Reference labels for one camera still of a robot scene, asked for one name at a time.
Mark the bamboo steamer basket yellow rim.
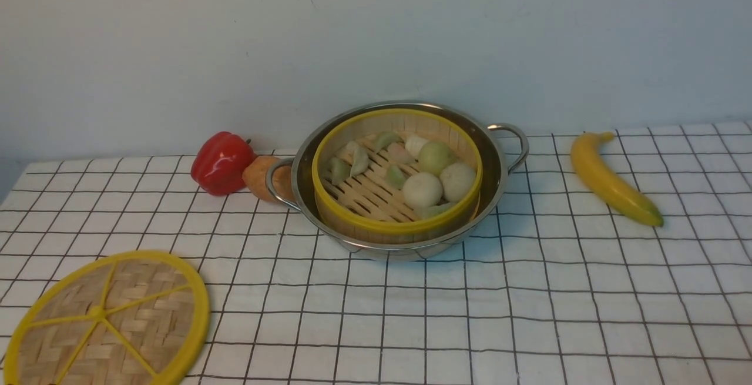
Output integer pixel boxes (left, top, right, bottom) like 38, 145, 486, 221
310, 104, 484, 244

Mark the yellow woven bamboo steamer lid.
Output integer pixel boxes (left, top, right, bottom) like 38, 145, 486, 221
3, 250, 210, 384

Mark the stainless steel pot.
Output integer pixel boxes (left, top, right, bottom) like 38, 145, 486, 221
266, 101, 529, 261

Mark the green dumpling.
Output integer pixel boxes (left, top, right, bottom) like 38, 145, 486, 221
328, 157, 351, 186
345, 140, 369, 177
384, 165, 407, 190

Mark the white round bun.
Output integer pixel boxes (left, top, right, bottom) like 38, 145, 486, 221
402, 172, 444, 209
439, 162, 477, 203

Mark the pale dumpling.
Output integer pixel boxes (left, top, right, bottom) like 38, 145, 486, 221
404, 134, 429, 160

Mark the green round bun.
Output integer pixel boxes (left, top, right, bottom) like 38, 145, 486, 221
417, 140, 458, 176

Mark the red bell pepper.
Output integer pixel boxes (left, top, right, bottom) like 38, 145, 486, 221
190, 131, 257, 196

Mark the white grid tablecloth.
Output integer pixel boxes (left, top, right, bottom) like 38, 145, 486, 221
2, 122, 751, 384

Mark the yellow banana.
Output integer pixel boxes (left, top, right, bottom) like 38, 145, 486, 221
570, 132, 664, 227

